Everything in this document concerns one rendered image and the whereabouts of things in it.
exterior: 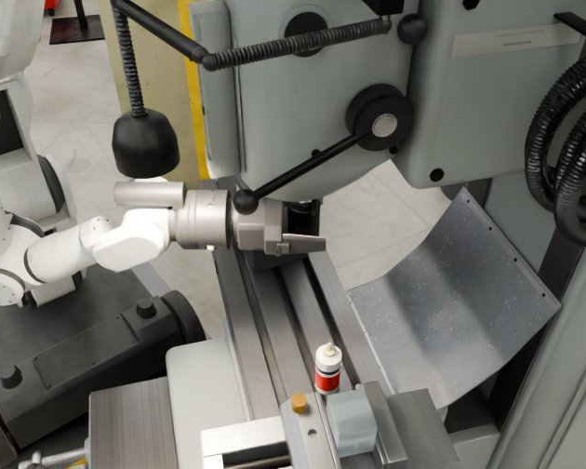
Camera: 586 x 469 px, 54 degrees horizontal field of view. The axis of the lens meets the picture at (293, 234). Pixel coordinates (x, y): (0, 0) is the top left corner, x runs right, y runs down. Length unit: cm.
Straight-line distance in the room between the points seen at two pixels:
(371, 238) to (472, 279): 163
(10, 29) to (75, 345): 95
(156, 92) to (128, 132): 198
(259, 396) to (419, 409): 26
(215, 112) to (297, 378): 49
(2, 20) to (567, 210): 69
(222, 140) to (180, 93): 192
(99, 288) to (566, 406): 123
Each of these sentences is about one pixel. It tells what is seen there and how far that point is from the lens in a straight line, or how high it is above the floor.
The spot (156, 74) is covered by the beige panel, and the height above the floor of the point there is 68.
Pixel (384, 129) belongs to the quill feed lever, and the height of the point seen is 145.
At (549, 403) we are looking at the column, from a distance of 115.
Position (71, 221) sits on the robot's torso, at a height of 92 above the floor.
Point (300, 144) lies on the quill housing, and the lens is 65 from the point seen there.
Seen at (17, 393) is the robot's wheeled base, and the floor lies 61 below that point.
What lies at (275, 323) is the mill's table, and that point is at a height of 95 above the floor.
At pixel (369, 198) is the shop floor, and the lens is 294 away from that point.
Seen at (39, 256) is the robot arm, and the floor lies 117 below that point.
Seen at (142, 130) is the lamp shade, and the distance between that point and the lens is 64.
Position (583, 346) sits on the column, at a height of 103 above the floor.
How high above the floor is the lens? 177
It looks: 41 degrees down
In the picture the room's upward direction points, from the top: straight up
